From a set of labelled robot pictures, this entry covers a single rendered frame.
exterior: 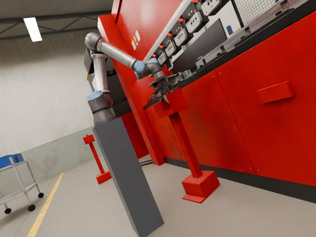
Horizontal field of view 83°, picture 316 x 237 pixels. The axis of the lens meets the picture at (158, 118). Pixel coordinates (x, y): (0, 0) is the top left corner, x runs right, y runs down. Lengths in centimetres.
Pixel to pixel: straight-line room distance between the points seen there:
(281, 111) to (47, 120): 811
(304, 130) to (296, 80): 23
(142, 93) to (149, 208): 173
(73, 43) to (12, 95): 327
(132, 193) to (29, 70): 821
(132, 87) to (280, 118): 199
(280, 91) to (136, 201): 101
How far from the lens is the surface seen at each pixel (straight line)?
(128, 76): 266
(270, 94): 102
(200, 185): 141
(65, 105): 852
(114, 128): 119
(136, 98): 259
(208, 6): 137
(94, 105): 124
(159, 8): 186
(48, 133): 840
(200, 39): 227
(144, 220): 133
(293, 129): 105
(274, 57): 99
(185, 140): 141
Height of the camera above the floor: 70
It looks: 1 degrees down
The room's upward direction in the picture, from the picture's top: 22 degrees counter-clockwise
